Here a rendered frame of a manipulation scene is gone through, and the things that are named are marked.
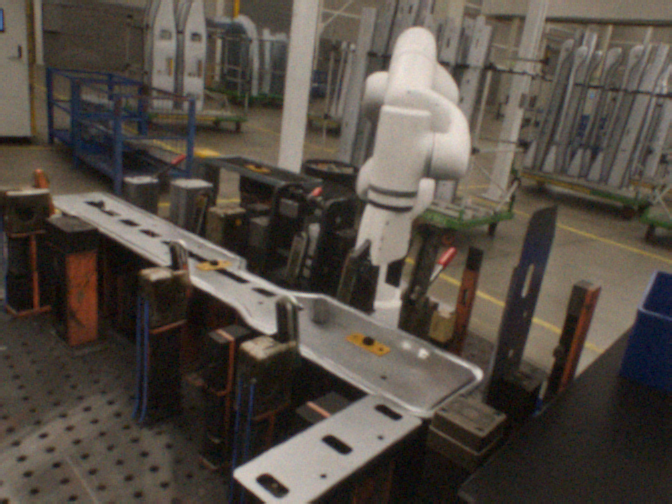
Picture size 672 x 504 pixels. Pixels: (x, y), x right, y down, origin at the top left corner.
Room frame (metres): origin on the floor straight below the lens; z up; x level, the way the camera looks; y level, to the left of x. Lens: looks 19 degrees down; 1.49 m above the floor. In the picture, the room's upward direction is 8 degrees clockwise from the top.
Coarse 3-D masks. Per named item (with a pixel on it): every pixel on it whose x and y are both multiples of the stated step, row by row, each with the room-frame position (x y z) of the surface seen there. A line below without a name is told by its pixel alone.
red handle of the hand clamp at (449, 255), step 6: (450, 252) 1.15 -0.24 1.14; (456, 252) 1.15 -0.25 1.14; (444, 258) 1.13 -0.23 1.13; (450, 258) 1.14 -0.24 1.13; (438, 264) 1.13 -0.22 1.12; (444, 264) 1.12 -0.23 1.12; (438, 270) 1.11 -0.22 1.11; (432, 276) 1.10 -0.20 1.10; (432, 282) 1.10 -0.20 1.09; (414, 294) 1.06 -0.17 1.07; (414, 300) 1.06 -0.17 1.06
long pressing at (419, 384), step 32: (96, 192) 1.73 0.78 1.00; (96, 224) 1.44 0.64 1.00; (160, 224) 1.50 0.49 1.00; (160, 256) 1.26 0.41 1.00; (224, 256) 1.32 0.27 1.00; (224, 288) 1.13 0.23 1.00; (256, 288) 1.16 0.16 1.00; (256, 320) 1.00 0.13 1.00; (352, 320) 1.05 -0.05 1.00; (320, 352) 0.90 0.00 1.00; (352, 352) 0.92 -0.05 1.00; (416, 352) 0.95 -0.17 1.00; (448, 352) 0.96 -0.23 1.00; (352, 384) 0.82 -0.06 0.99; (384, 384) 0.82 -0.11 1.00; (416, 384) 0.84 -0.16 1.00; (448, 384) 0.85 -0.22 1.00; (480, 384) 0.88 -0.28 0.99; (416, 416) 0.75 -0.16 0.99
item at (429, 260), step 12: (420, 228) 1.06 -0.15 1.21; (432, 228) 1.07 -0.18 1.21; (444, 228) 1.08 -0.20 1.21; (420, 240) 1.08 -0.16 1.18; (432, 240) 1.08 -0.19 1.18; (420, 252) 1.08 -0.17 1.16; (432, 252) 1.06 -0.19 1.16; (420, 264) 1.08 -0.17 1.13; (432, 264) 1.06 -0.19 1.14; (420, 276) 1.07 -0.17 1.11; (408, 288) 1.07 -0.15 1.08; (420, 288) 1.05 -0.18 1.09; (408, 300) 1.07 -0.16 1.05
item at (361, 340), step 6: (348, 336) 0.97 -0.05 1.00; (354, 336) 0.98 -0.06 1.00; (360, 336) 0.98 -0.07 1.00; (354, 342) 0.95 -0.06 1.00; (360, 342) 0.96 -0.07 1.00; (366, 342) 0.95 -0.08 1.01; (372, 342) 0.95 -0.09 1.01; (366, 348) 0.94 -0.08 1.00; (372, 348) 0.94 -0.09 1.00; (378, 348) 0.94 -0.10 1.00; (384, 348) 0.94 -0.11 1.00; (378, 354) 0.92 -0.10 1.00
